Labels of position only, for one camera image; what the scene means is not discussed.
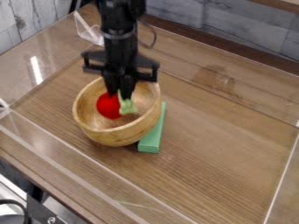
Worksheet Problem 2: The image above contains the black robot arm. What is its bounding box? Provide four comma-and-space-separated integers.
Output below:
81, 0, 160, 100

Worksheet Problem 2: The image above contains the red strawberry toy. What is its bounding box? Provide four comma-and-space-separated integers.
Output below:
94, 89, 138, 121

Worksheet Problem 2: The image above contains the black metal table bracket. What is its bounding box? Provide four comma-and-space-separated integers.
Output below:
26, 195, 66, 224

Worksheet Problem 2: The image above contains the green rectangular block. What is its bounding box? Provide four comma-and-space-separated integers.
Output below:
137, 101, 166, 154

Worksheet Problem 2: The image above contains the clear acrylic corner bracket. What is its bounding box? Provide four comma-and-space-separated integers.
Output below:
73, 10, 104, 46

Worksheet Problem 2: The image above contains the wooden bowl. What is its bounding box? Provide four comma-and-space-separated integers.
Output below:
72, 78, 161, 147

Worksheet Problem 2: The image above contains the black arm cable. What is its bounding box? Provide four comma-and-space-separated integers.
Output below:
136, 20, 158, 50

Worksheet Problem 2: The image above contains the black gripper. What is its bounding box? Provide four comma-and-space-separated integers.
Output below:
80, 51, 160, 100

